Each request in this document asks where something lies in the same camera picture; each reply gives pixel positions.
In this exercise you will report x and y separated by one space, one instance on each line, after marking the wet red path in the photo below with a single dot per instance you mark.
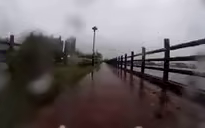
103 96

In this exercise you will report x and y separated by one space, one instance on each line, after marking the robot's own part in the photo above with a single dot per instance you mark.
138 126
62 126

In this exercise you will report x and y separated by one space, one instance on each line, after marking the grey water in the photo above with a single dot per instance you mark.
186 77

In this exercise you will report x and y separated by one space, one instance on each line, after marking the grass verge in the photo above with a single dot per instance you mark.
73 73

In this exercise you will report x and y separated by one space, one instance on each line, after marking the tall lamp pole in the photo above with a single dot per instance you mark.
94 43

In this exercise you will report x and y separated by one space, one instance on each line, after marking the dark bushes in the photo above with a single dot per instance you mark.
36 56

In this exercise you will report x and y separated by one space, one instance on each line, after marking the dark wooden rail fence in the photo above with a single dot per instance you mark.
166 60

